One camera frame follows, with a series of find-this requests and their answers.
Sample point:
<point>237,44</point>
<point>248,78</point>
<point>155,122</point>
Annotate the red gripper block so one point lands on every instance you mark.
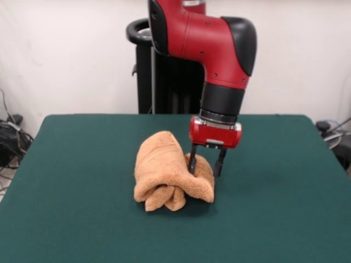
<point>214,134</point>

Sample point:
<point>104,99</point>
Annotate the tan terry towel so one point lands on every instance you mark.
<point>161,164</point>

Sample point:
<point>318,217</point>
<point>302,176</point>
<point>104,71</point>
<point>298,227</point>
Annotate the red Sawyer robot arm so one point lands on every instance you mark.
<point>205,41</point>

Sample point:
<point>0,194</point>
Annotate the dark green table cloth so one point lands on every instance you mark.
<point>82,178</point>

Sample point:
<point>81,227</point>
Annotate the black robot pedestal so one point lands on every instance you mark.
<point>145,82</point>

